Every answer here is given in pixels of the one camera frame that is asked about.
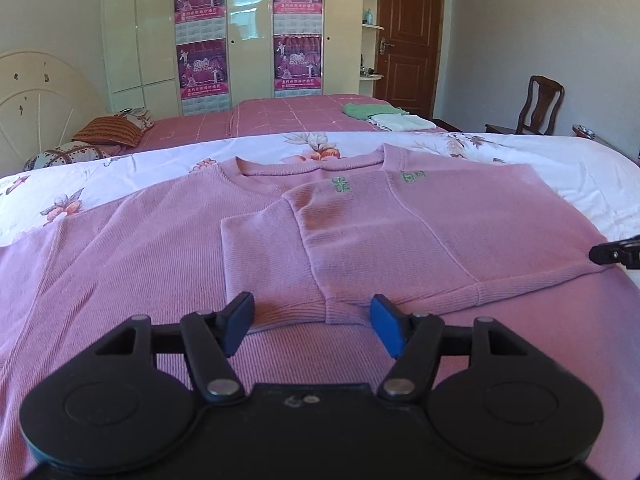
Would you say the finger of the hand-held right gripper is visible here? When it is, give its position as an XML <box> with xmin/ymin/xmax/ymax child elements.
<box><xmin>589</xmin><ymin>233</ymin><xmax>640</xmax><ymax>269</ymax></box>

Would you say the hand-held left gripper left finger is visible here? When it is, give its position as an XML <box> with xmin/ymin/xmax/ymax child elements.
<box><xmin>93</xmin><ymin>291</ymin><xmax>256</xmax><ymax>406</ymax></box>

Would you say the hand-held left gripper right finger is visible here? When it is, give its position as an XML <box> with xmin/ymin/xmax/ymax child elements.
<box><xmin>370</xmin><ymin>294</ymin><xmax>542</xmax><ymax>404</ymax></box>

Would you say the pink knit sweater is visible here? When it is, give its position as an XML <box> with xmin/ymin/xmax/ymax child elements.
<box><xmin>0</xmin><ymin>144</ymin><xmax>640</xmax><ymax>466</ymax></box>

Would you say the white floral bed sheet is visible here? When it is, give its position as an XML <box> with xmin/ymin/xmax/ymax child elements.
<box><xmin>0</xmin><ymin>131</ymin><xmax>640</xmax><ymax>249</ymax></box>

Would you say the dark wooden chair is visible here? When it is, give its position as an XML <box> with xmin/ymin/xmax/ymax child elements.
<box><xmin>484</xmin><ymin>75</ymin><xmax>566</xmax><ymax>136</ymax></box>

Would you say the white folded cloth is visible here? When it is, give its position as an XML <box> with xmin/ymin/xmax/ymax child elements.
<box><xmin>367</xmin><ymin>113</ymin><xmax>437</xmax><ymax>132</ymax></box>

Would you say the pink checked bedspread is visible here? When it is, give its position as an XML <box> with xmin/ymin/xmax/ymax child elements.
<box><xmin>120</xmin><ymin>92</ymin><xmax>451</xmax><ymax>155</ymax></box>

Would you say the green folded cloth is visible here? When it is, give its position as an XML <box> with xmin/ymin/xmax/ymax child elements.
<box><xmin>342</xmin><ymin>103</ymin><xmax>410</xmax><ymax>121</ymax></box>

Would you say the floral pillow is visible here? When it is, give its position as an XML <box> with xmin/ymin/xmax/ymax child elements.
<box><xmin>116</xmin><ymin>107</ymin><xmax>155</xmax><ymax>134</ymax></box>

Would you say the orange striped pillow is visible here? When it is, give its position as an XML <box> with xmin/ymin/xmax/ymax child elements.
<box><xmin>71</xmin><ymin>116</ymin><xmax>146</xmax><ymax>147</ymax></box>

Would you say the brown patterned pillow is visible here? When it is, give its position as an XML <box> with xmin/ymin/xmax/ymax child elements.
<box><xmin>25</xmin><ymin>141</ymin><xmax>124</xmax><ymax>171</ymax></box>

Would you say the cream corner shelf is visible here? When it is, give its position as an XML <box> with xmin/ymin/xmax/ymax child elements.
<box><xmin>358</xmin><ymin>0</ymin><xmax>387</xmax><ymax>96</ymax></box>

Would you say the brown wooden door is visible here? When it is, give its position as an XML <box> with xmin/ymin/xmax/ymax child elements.
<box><xmin>373</xmin><ymin>0</ymin><xmax>446</xmax><ymax>120</ymax></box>

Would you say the cream wardrobe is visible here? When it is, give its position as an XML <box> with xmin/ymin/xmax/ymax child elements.
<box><xmin>100</xmin><ymin>0</ymin><xmax>367</xmax><ymax>117</ymax></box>

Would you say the cream headboard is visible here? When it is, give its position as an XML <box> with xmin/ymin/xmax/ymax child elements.
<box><xmin>0</xmin><ymin>50</ymin><xmax>109</xmax><ymax>177</ymax></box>

